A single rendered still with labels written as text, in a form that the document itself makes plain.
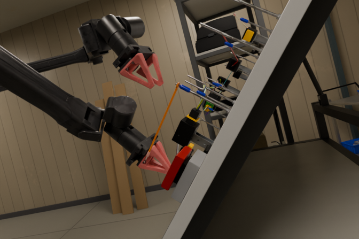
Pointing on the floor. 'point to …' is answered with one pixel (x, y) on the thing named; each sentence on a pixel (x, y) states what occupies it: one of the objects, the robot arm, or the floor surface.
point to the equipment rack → (207, 56)
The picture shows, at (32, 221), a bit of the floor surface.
